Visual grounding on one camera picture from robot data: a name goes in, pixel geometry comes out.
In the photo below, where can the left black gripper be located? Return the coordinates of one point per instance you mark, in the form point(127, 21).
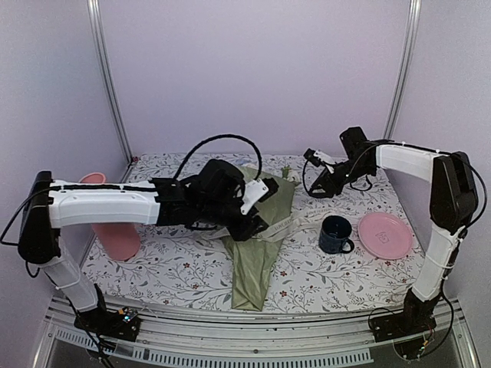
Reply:
point(250, 225)

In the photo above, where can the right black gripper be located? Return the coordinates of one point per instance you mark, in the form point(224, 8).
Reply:
point(327, 182)

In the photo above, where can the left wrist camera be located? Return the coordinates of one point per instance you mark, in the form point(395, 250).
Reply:
point(257, 190)

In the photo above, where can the pink cylindrical vase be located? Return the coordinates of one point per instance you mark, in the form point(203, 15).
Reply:
point(119, 240)

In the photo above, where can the cream printed ribbon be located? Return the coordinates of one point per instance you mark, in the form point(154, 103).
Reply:
point(296, 222)

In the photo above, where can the left aluminium frame post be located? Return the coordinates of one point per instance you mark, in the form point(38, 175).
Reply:
point(97, 29)

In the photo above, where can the aluminium frame post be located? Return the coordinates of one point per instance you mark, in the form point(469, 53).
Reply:
point(97, 29)
point(410, 39)

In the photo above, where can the dark blue mug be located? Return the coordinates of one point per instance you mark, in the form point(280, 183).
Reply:
point(334, 236)

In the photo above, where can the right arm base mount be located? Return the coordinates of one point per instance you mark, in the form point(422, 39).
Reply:
point(403, 326)

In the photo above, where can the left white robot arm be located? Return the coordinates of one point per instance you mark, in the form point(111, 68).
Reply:
point(55, 204)

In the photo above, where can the green paper bouquet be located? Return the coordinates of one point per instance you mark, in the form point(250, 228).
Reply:
point(252, 260)

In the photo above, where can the pink plate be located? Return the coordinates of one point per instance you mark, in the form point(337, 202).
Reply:
point(385, 236)

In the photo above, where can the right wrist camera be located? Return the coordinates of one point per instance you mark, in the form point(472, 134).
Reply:
point(318, 158)

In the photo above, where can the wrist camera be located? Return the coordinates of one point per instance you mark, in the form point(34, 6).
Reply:
point(318, 158)
point(257, 190)

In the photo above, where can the right aluminium frame post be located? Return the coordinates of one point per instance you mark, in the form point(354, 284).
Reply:
point(410, 39)

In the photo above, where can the aluminium front rail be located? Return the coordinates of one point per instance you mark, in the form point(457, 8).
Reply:
point(185, 337)

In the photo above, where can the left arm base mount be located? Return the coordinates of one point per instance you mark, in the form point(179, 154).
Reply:
point(123, 324)

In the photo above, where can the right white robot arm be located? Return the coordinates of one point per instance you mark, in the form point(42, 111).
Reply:
point(452, 208)

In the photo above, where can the floral patterned table mat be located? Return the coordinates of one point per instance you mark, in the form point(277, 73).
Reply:
point(179, 268)

